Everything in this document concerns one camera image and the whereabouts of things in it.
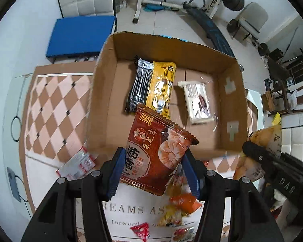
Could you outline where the red and white snack packet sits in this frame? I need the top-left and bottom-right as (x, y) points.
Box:
(56, 147), (96, 180)

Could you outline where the small white red-print packet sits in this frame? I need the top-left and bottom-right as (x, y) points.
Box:
(171, 227), (194, 242)

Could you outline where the large black weight plate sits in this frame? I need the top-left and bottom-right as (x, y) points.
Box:
(223, 0), (244, 12)

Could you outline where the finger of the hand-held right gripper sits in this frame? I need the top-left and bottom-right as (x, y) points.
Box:
(242, 141), (276, 172)

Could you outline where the large yellow snack bag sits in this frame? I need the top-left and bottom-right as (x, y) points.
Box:
(233, 112), (283, 182)

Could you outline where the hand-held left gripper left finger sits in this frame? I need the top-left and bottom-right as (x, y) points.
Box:
(20, 147), (128, 242)

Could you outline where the black cable loop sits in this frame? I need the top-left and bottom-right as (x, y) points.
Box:
(10, 116), (23, 142)

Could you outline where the yellow and white snack packet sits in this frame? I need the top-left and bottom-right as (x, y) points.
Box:
(157, 205), (190, 228)

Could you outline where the grey chair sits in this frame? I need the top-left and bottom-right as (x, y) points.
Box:
(234, 2), (268, 42)

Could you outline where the black striped snack packet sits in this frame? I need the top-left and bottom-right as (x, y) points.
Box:
(125, 58), (154, 115)

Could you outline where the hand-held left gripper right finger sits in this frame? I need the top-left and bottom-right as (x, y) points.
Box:
(182, 149), (284, 242)

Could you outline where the grey oval device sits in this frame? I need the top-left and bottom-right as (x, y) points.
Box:
(7, 167), (22, 202)

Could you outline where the blue exercise mat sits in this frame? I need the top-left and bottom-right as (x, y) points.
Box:
(143, 3), (165, 12)

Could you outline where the white plastic bag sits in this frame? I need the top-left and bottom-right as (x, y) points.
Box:
(286, 89), (299, 107)

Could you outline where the black weight bench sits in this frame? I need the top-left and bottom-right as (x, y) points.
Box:
(186, 6), (236, 57)

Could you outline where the wooden chair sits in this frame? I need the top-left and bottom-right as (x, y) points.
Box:
(264, 83), (303, 117)

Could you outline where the red-brown shrimp cracker packet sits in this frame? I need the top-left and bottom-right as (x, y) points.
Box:
(120, 103), (200, 196)

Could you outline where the cardboard box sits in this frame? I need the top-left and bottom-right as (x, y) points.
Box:
(87, 31), (248, 162)

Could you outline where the white exercise machine frame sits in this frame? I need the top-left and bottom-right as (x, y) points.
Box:
(133, 0), (233, 24)

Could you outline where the small black weight plate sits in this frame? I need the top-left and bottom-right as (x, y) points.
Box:
(227, 19), (240, 34)

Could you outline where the white packet with brown picture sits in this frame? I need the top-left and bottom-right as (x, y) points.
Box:
(178, 81), (216, 125)

